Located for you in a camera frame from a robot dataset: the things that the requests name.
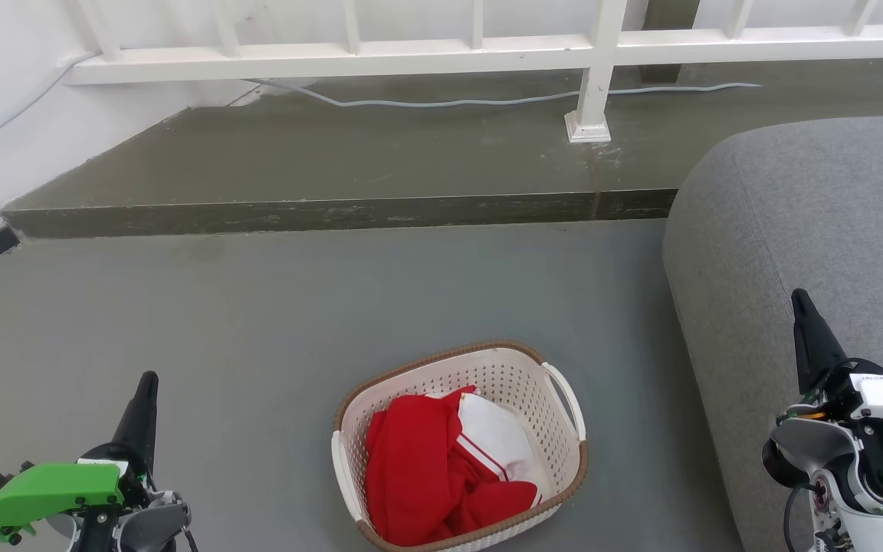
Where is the cream perforated laundry basket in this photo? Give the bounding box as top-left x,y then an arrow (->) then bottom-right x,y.
331,340 -> 589,552

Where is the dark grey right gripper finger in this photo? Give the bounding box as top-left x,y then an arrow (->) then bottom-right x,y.
791,289 -> 849,396

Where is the white wooden railing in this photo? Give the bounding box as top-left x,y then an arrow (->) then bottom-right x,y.
64,0 -> 883,144

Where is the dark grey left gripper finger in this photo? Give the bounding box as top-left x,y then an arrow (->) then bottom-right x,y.
110,372 -> 159,470

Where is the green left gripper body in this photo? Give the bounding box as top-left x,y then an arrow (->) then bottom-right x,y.
0,443 -> 159,552

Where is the red and white garment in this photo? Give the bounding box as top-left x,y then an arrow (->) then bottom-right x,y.
365,386 -> 543,547

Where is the light grey floor cable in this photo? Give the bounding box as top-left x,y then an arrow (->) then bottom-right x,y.
0,52 -> 763,154

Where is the grey fabric sofa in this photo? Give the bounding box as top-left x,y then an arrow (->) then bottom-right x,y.
662,115 -> 883,552

